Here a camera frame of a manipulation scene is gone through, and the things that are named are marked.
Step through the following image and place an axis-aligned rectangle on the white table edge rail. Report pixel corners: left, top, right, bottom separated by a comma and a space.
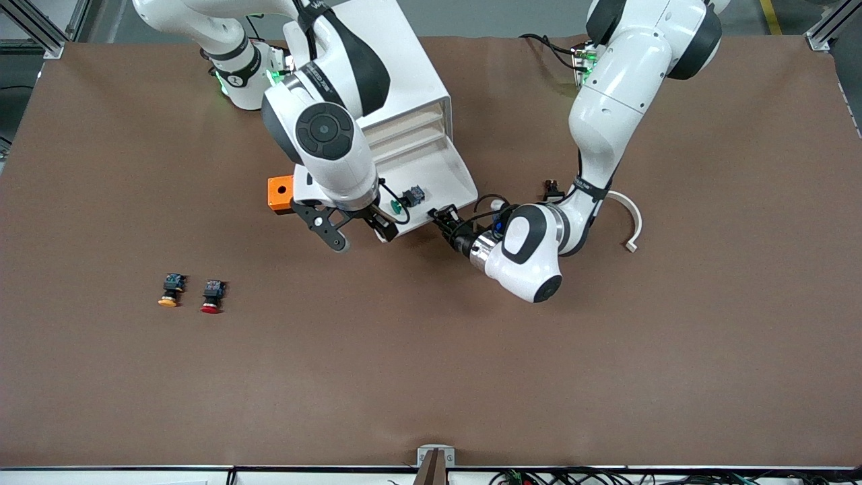
0, 465, 862, 485

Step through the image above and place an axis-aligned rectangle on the red push button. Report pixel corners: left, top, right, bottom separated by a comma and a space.
201, 278, 227, 315

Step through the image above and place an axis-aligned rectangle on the brown camera post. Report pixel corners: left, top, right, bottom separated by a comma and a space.
413, 450, 449, 485

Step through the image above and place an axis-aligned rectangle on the black left base cable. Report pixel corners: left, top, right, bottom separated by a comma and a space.
519, 32, 581, 69

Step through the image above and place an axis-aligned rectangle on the black cable bundle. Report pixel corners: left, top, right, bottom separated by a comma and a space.
488, 467, 862, 485

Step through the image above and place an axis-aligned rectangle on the white curved bracket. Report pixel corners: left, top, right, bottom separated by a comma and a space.
605, 191, 643, 253

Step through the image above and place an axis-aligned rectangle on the orange box with hole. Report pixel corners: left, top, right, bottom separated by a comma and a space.
267, 175, 298, 216

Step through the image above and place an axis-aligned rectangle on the yellow push button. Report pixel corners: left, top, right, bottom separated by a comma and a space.
158, 273, 187, 309

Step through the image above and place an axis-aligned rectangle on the green push button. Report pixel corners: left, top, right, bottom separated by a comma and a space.
389, 184, 426, 222

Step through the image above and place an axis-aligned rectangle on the aluminium frame profile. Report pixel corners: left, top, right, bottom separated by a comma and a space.
0, 0, 68, 60
805, 0, 862, 52

